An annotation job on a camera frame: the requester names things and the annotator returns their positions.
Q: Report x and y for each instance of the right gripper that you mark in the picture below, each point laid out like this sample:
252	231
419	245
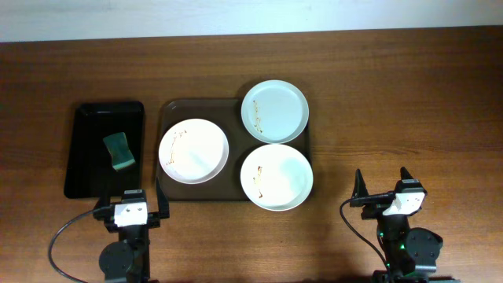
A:
372	212

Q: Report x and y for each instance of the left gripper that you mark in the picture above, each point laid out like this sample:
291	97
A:
155	216

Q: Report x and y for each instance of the green yellow sponge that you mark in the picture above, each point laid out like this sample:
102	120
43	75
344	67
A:
119	151

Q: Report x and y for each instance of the white plate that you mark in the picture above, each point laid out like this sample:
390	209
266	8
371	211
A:
275	112
193	151
276	177

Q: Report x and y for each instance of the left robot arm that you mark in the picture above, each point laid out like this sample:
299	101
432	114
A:
128	259

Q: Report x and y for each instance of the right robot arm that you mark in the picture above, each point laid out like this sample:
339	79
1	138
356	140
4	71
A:
408	254

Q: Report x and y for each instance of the black rectangular tray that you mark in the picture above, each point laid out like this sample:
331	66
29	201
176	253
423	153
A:
89	163

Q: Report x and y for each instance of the brown serving tray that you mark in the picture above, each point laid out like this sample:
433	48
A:
225	113

